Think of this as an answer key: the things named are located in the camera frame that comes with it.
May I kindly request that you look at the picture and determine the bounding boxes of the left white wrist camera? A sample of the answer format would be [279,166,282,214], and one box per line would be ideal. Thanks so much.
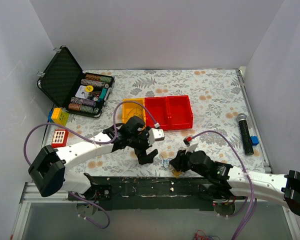
[148,128,165,146]

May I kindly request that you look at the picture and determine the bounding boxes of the red blue loose wires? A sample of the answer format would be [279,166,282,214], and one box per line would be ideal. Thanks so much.
[193,229,221,240]

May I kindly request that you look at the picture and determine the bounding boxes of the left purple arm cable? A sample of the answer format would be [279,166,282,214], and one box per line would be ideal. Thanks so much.
[23,101,161,229]

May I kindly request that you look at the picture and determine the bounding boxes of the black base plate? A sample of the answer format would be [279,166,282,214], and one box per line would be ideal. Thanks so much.
[82,176,244,215]

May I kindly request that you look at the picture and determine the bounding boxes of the black microphone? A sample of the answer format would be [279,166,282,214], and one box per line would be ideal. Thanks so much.
[236,113,254,156]

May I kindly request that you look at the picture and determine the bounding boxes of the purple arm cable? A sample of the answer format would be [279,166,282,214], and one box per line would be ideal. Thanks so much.
[189,129,258,240]
[23,101,161,229]

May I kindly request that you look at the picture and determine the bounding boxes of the black poker chip case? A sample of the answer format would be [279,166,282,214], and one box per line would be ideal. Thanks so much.
[36,45,115,119]

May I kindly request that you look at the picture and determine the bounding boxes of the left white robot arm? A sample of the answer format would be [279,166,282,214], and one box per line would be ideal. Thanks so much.
[28,116,165,200]

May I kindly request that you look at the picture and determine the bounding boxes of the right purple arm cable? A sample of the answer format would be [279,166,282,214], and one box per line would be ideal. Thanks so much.
[189,129,258,240]

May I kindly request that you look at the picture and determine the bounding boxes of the red double plastic bin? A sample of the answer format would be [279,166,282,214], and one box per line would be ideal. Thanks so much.
[144,95,194,131]

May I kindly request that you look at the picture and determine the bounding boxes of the small blue block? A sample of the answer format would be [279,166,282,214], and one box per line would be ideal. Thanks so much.
[250,136,260,146]

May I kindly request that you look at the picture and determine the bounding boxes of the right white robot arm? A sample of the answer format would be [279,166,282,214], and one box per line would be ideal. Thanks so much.
[169,150,300,216]

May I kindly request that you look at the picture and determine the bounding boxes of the floral table mat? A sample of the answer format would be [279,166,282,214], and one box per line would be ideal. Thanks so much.
[66,69,265,177]

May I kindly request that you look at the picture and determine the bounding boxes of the aluminium frame rail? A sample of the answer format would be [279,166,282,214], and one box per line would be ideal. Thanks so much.
[11,183,71,236]

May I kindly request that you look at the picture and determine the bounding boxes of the blue cable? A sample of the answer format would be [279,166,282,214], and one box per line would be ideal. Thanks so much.
[158,154,175,171]

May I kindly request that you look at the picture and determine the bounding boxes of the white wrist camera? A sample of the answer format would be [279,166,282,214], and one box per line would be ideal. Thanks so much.
[183,136,199,153]
[148,128,165,146]

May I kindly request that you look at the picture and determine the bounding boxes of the yellow blue toy block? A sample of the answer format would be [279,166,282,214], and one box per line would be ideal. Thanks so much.
[48,107,70,127]

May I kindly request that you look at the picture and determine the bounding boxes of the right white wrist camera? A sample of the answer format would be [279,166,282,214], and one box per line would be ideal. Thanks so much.
[183,136,199,153]

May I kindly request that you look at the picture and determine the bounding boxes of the yellow plastic bin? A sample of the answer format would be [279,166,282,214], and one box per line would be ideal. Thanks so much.
[122,98,146,123]

